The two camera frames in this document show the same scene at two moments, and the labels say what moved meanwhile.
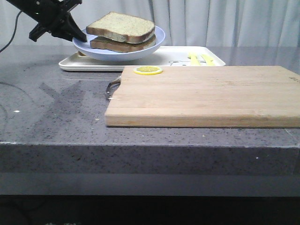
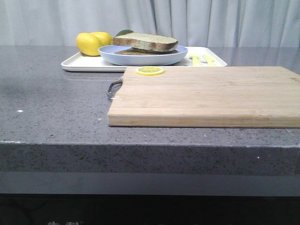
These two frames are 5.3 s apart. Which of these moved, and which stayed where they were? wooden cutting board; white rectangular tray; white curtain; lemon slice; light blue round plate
Moved: light blue round plate
Stayed: wooden cutting board; white rectangular tray; white curtain; lemon slice
